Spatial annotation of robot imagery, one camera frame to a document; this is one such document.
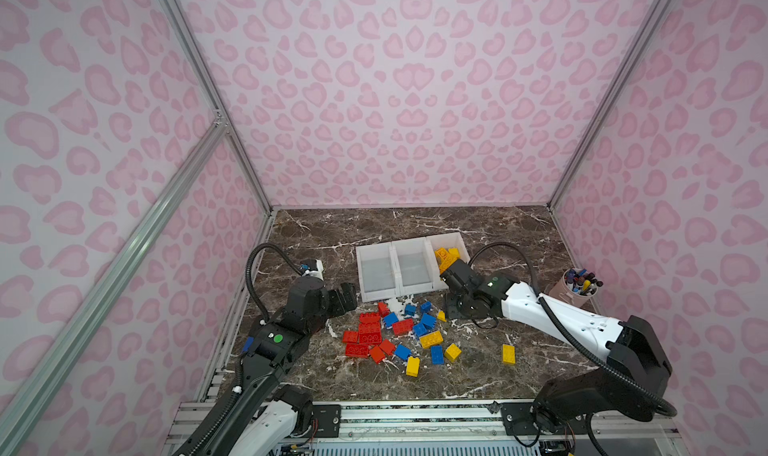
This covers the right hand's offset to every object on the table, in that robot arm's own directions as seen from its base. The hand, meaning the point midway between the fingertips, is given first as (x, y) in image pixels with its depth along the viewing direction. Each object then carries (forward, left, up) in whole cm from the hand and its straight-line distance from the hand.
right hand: (454, 310), depth 83 cm
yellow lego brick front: (-13, +11, -6) cm, 18 cm away
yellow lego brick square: (+24, -3, -6) cm, 25 cm away
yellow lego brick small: (-10, +1, -6) cm, 11 cm away
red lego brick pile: (-6, +24, -7) cm, 26 cm away
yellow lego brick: (-9, -15, -7) cm, 19 cm away
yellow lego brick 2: (-5, +6, -8) cm, 11 cm away
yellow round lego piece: (+22, +1, -4) cm, 23 cm away
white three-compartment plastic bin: (+19, +14, -8) cm, 25 cm away
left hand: (+1, +29, +11) cm, 31 cm away
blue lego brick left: (-9, +14, -8) cm, 19 cm away
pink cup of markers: (+6, -34, +3) cm, 35 cm away
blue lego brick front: (-10, +5, -7) cm, 13 cm away
